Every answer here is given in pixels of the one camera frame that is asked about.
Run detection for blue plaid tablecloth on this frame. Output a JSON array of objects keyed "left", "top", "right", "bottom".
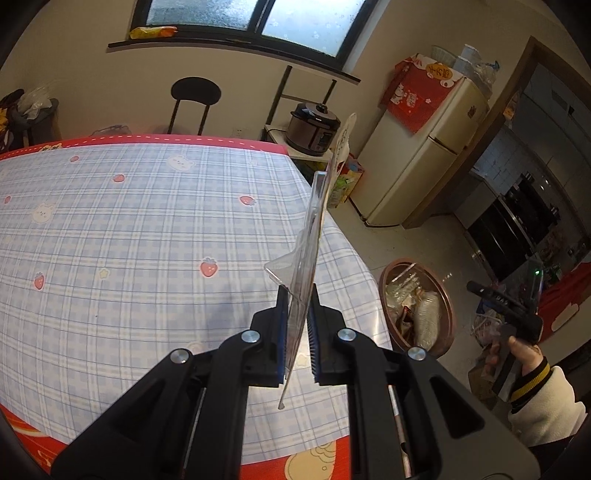
[{"left": 0, "top": 141, "right": 394, "bottom": 468}]

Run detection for colourful printed bag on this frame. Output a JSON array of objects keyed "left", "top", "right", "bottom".
[{"left": 325, "top": 154, "right": 365, "bottom": 209}]

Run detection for copper trash bin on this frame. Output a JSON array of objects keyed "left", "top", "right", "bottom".
[{"left": 378, "top": 258, "right": 458, "bottom": 359}]

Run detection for cream refrigerator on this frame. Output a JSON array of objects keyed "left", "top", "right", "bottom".
[{"left": 360, "top": 76, "right": 490, "bottom": 228}]

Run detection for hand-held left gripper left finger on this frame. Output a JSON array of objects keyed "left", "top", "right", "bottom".
[{"left": 51, "top": 284, "right": 289, "bottom": 480}]

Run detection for red printed cloth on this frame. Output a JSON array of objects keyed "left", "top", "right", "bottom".
[{"left": 379, "top": 53, "right": 465, "bottom": 136}]

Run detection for black framed window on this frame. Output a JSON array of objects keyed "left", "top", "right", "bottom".
[{"left": 107, "top": 0, "right": 380, "bottom": 85}]

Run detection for black oven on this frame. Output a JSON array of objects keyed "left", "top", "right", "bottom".
[{"left": 464, "top": 173, "right": 562, "bottom": 281}]

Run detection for black folding rack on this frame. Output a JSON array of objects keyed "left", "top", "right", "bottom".
[{"left": 270, "top": 65, "right": 339, "bottom": 136}]

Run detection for orange packet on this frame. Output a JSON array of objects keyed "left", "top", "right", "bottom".
[{"left": 129, "top": 26, "right": 178, "bottom": 40}]

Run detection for black pressure cooker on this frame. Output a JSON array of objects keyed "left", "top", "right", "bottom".
[{"left": 285, "top": 102, "right": 342, "bottom": 157}]

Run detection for person's right hand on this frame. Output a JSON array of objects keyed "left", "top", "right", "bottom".
[{"left": 484, "top": 335, "right": 546, "bottom": 385}]

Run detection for clear plastic tray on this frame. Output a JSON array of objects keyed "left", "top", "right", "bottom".
[{"left": 264, "top": 113, "right": 358, "bottom": 411}]

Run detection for clear containers on refrigerator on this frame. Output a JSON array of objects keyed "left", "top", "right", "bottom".
[{"left": 431, "top": 44, "right": 502, "bottom": 99}]

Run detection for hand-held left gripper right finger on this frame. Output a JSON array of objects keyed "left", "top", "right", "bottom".
[{"left": 307, "top": 284, "right": 541, "bottom": 480}]

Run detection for clear plastic bag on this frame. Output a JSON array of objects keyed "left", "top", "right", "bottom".
[{"left": 17, "top": 83, "right": 59, "bottom": 121}]

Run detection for black chair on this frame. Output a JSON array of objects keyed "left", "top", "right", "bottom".
[{"left": 166, "top": 77, "right": 223, "bottom": 136}]

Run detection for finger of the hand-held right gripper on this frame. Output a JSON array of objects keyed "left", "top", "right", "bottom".
[{"left": 466, "top": 280, "right": 528, "bottom": 320}]

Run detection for red cloth with white pattern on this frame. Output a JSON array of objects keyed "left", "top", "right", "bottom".
[{"left": 537, "top": 263, "right": 591, "bottom": 343}]

